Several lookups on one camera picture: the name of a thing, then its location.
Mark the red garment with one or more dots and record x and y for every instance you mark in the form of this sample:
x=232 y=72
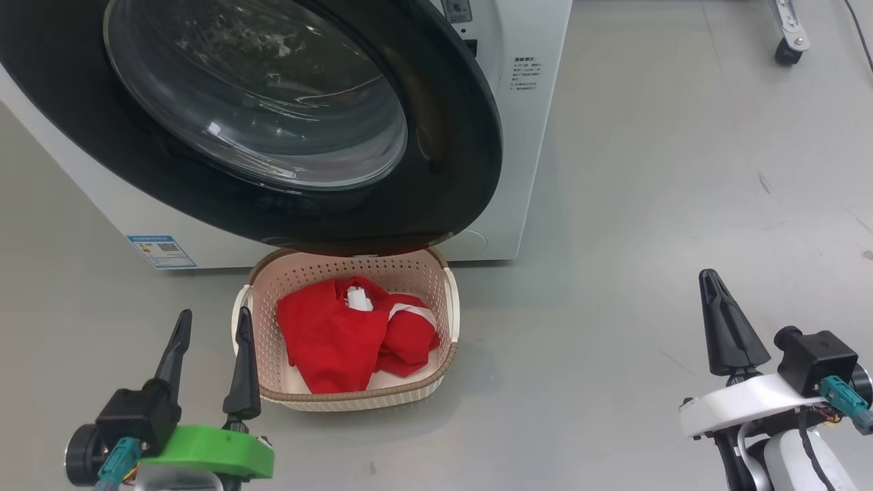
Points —
x=334 y=341

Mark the black-rimmed glass washer door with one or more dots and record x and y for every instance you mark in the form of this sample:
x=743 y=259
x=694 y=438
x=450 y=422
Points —
x=443 y=170

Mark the black text notice sticker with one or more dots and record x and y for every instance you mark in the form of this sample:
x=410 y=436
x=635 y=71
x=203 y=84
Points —
x=527 y=73

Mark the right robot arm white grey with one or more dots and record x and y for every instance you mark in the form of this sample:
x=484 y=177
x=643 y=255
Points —
x=784 y=467

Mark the cream perforated basket brown rim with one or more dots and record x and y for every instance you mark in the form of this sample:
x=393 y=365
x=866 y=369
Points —
x=423 y=273

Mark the black caster wheel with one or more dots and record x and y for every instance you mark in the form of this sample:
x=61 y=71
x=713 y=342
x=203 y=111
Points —
x=788 y=53

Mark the pictogram warning sticker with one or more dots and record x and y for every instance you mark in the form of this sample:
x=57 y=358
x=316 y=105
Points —
x=455 y=10

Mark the blue energy label sticker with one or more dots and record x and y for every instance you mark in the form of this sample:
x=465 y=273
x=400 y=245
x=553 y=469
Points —
x=162 y=252

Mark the teal connector right wrist camera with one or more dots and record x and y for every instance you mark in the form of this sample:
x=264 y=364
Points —
x=846 y=402

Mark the teal connector wrist camera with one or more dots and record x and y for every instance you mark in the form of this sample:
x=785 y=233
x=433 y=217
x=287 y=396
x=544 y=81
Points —
x=846 y=402
x=117 y=464

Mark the teal connector left wrist camera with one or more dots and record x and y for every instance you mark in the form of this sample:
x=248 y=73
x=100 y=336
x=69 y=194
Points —
x=117 y=464

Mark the metal leg bracket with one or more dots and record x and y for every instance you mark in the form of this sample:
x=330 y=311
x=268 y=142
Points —
x=788 y=20

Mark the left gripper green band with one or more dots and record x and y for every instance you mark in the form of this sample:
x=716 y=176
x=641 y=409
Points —
x=211 y=450

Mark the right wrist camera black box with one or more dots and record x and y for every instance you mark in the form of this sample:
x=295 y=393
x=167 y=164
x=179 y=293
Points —
x=815 y=361

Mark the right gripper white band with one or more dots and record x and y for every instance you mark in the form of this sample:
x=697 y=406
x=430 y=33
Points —
x=736 y=406

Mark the white front-load washing machine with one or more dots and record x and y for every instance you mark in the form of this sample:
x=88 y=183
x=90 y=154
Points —
x=522 y=136

